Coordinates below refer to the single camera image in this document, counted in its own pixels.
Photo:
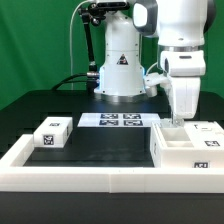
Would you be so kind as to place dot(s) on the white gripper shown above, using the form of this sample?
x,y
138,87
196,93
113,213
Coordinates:
x,y
183,95

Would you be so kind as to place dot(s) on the white cabinet body box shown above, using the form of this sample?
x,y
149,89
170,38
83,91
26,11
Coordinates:
x,y
172,148

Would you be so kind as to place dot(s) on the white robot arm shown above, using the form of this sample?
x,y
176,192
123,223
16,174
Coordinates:
x,y
179,26

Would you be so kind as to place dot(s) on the white cabinet top block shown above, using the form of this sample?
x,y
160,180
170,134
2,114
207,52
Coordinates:
x,y
53,132

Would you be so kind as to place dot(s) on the white base marker plate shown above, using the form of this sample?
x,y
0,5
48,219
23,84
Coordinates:
x,y
118,119

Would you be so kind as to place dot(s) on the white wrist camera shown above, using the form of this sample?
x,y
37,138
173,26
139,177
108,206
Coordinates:
x,y
152,81

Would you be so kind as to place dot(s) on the white U-shaped obstacle frame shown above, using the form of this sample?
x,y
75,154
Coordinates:
x,y
16,176

